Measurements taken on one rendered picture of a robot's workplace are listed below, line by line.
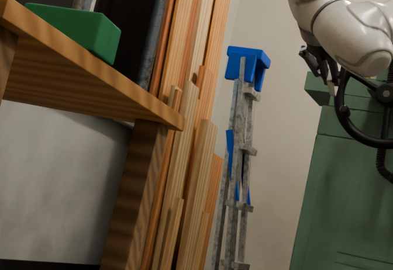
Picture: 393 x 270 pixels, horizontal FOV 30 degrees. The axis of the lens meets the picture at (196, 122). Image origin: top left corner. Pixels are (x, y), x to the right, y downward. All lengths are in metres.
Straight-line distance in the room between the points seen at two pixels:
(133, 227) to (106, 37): 0.38
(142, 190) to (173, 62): 2.49
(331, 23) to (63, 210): 1.96
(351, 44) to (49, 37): 0.79
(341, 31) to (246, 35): 3.52
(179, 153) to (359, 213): 1.50
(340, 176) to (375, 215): 0.15
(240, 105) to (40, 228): 0.97
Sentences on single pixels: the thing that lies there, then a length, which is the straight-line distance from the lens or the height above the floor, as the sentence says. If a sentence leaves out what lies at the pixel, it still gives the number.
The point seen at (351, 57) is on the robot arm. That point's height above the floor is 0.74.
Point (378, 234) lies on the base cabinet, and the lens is 2.15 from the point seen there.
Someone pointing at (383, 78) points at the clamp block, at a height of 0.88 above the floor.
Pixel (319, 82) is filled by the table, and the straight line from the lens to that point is 2.27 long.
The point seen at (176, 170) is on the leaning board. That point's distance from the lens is 3.48.
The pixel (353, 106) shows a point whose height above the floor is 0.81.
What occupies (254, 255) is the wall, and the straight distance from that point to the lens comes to 4.72.
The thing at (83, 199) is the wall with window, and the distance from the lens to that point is 3.37.
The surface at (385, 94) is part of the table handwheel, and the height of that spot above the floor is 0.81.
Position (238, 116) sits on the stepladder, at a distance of 3.06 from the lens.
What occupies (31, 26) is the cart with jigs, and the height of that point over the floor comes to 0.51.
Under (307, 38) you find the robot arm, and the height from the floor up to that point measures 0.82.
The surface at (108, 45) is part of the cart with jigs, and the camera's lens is 0.94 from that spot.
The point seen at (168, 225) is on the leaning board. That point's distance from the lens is 3.48.
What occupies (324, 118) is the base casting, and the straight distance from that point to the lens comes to 2.23.
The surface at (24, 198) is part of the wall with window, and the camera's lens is 2.94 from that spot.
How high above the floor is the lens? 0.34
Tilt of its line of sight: 8 degrees up
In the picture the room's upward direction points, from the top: 13 degrees clockwise
